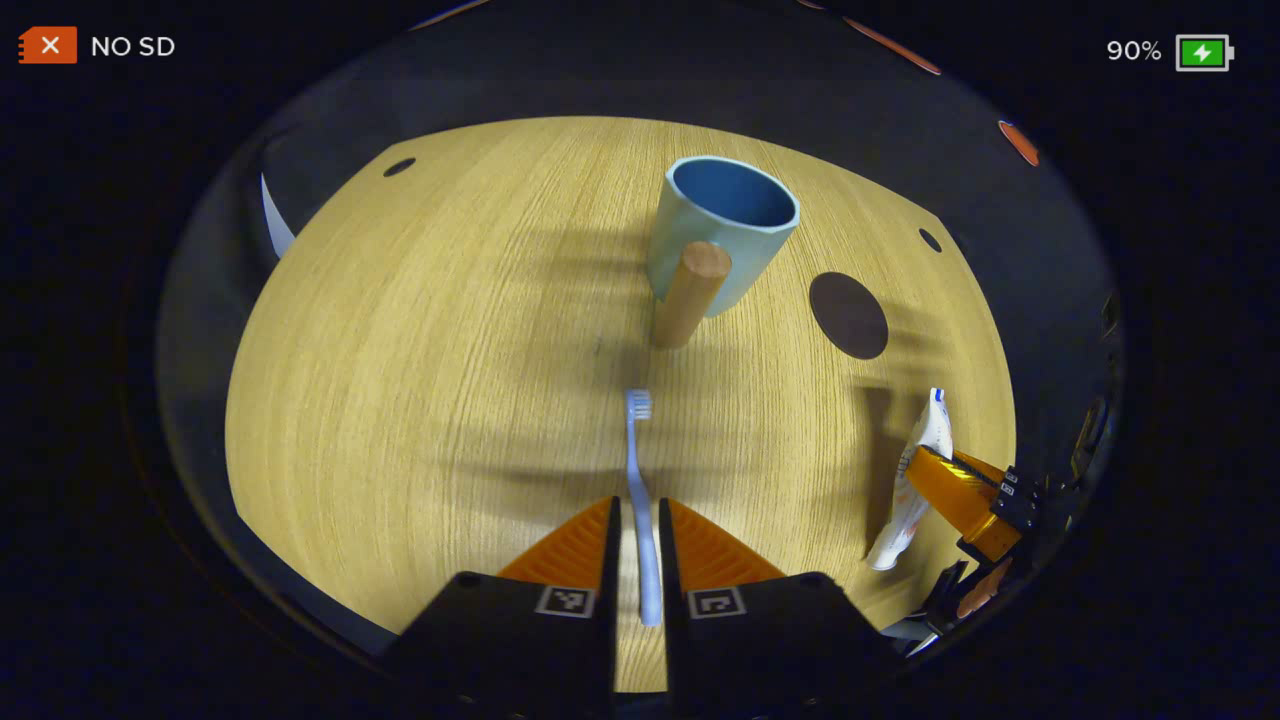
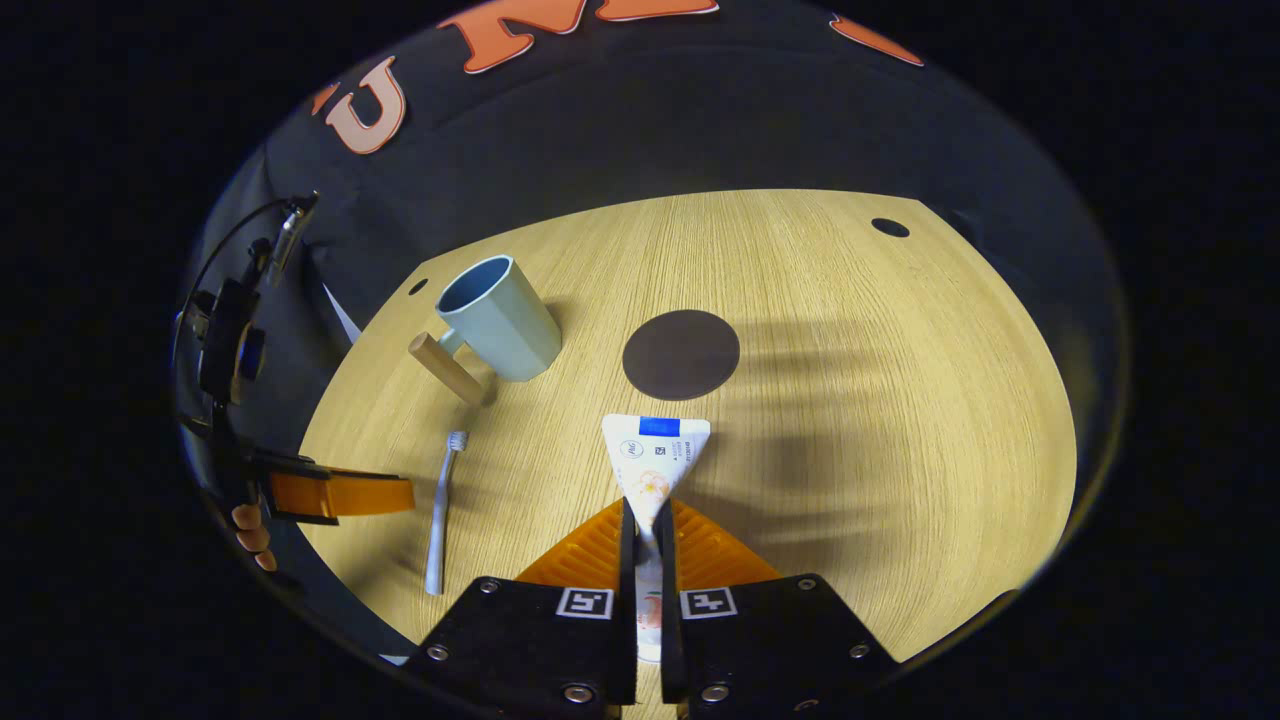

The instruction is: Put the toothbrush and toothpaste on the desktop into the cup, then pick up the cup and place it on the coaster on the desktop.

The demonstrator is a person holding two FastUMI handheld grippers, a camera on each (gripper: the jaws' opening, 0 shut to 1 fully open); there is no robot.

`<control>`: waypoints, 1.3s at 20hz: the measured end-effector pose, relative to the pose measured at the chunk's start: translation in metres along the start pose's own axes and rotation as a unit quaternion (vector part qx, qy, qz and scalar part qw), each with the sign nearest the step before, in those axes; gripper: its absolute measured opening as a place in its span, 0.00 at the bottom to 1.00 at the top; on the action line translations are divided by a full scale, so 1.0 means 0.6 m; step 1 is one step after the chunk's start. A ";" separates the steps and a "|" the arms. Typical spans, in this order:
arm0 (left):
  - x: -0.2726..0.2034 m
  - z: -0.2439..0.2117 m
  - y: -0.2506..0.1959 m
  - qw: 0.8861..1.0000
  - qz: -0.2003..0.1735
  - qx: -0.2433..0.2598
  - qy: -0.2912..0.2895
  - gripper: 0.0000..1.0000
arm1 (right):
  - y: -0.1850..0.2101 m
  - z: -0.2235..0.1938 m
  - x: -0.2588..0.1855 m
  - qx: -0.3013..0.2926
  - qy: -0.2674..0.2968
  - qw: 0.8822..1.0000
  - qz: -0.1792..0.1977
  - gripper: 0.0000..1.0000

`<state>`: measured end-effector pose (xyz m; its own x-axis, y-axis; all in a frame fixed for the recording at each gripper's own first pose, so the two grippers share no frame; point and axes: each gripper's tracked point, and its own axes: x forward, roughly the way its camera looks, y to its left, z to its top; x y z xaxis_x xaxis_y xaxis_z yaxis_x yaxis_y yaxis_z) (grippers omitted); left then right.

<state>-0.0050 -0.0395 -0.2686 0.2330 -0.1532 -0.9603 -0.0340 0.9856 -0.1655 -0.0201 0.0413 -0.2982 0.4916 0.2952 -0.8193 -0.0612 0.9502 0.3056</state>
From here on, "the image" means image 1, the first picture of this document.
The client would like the white toothpaste tube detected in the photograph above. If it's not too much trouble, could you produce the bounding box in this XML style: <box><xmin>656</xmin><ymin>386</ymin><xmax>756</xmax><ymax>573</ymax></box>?
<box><xmin>865</xmin><ymin>388</ymin><xmax>954</xmax><ymax>572</ymax></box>

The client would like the light blue toothbrush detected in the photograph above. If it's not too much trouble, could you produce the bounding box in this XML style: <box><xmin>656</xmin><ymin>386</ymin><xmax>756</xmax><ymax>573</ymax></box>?
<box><xmin>624</xmin><ymin>388</ymin><xmax>664</xmax><ymax>628</ymax></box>

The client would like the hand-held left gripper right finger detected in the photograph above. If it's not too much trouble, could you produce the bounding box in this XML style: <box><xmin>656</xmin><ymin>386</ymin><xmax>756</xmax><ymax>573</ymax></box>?
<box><xmin>657</xmin><ymin>497</ymin><xmax>901</xmax><ymax>720</ymax></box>

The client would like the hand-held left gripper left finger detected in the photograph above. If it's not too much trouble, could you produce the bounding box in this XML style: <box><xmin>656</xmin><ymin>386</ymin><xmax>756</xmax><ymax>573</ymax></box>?
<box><xmin>385</xmin><ymin>495</ymin><xmax>623</xmax><ymax>720</ymax></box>

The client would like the dark round coaster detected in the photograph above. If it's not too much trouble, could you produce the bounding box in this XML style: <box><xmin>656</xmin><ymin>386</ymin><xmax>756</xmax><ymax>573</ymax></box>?
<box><xmin>808</xmin><ymin>272</ymin><xmax>890</xmax><ymax>361</ymax></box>

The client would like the blue cup with wooden handle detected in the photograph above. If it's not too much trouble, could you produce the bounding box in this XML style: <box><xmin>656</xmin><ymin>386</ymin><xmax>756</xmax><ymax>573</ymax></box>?
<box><xmin>645</xmin><ymin>155</ymin><xmax>801</xmax><ymax>351</ymax></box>

